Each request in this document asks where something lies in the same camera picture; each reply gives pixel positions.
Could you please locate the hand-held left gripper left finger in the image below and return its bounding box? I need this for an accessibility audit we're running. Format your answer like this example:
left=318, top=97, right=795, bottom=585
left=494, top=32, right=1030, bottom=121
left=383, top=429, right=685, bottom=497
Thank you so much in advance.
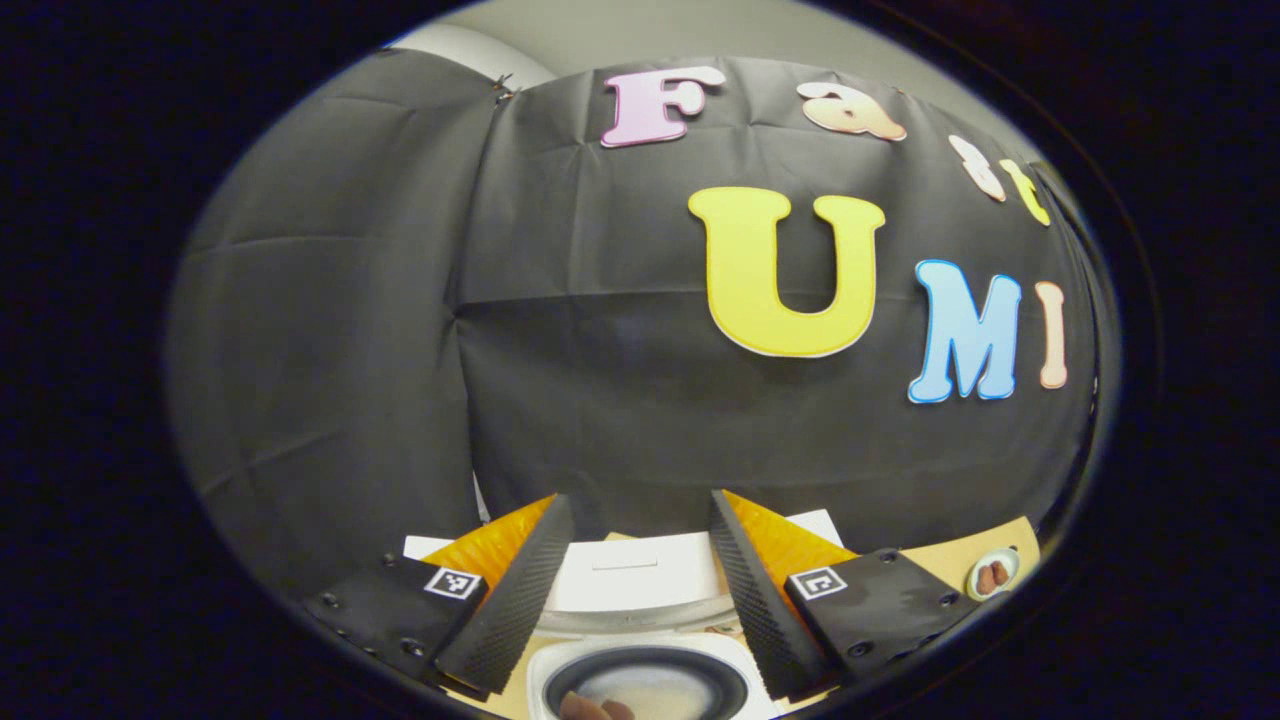
left=300, top=497, right=574, bottom=701

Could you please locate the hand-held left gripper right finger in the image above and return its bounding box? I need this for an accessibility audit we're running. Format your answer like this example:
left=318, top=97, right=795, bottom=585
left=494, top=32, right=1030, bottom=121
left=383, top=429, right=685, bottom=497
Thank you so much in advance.
left=708, top=492, right=986, bottom=703

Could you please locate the white rice cooker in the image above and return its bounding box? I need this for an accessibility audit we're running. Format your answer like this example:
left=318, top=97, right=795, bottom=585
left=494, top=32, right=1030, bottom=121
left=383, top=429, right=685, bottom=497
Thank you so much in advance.
left=403, top=508, right=846, bottom=720

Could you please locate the black backdrop cloth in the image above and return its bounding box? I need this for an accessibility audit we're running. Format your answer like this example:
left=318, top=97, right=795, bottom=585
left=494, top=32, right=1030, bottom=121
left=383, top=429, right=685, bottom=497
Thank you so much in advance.
left=165, top=50, right=1101, bottom=601

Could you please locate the pale green plate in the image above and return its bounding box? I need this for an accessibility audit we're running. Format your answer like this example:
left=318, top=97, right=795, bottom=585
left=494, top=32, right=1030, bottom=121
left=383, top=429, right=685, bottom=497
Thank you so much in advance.
left=965, top=547, right=1021, bottom=602

